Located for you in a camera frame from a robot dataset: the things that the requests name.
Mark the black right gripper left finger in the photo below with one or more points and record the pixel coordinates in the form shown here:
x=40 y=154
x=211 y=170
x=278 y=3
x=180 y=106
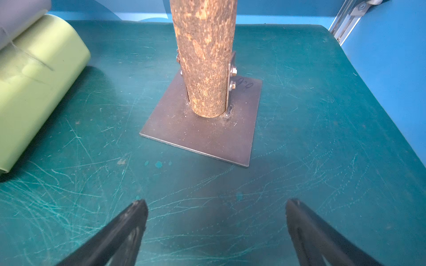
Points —
x=116 y=244

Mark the brown tree trunk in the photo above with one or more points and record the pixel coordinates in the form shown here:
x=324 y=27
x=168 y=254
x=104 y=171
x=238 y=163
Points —
x=204 y=33

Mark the dark metal tree base plate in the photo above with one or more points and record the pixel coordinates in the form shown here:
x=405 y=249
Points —
x=228 y=137

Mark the green drawer cabinet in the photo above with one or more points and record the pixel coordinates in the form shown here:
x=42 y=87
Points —
x=42 y=55

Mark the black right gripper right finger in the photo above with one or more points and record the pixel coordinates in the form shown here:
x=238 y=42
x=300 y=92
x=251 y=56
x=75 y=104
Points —
x=315 y=241

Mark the aluminium frame rail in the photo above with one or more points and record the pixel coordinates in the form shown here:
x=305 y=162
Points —
x=348 y=17

